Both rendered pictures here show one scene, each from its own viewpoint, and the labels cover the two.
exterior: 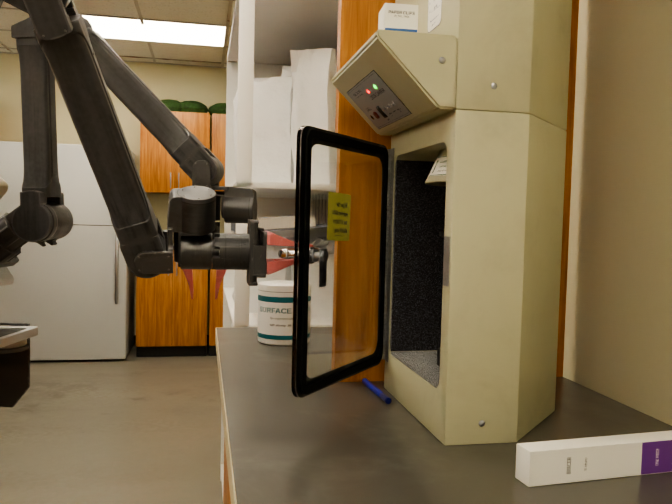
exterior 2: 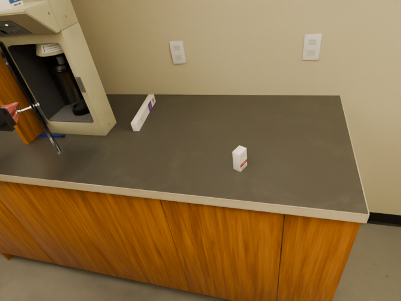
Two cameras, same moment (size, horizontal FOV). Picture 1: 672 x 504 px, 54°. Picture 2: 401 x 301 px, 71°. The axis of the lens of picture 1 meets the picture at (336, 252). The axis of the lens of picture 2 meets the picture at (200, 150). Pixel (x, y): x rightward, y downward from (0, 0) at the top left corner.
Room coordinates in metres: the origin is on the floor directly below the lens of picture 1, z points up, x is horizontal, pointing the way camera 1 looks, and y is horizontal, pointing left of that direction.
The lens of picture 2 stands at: (-0.03, 0.56, 1.64)
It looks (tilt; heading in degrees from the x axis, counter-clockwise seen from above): 38 degrees down; 302
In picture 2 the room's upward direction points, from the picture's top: 10 degrees counter-clockwise
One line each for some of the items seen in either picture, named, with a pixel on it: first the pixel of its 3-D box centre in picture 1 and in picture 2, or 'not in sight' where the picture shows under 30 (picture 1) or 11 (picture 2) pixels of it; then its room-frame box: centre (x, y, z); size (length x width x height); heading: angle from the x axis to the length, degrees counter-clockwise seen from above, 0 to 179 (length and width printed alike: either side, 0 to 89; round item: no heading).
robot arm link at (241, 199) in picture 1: (226, 192); not in sight; (1.30, 0.22, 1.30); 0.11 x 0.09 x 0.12; 88
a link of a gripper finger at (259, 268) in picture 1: (281, 253); (9, 111); (1.05, 0.09, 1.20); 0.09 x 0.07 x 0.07; 101
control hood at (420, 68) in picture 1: (385, 91); (7, 24); (1.06, -0.07, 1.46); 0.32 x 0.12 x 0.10; 11
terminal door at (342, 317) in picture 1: (345, 258); (28, 99); (1.08, -0.02, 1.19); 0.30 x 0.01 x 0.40; 152
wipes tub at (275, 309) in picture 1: (283, 311); not in sight; (1.67, 0.13, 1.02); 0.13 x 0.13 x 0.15
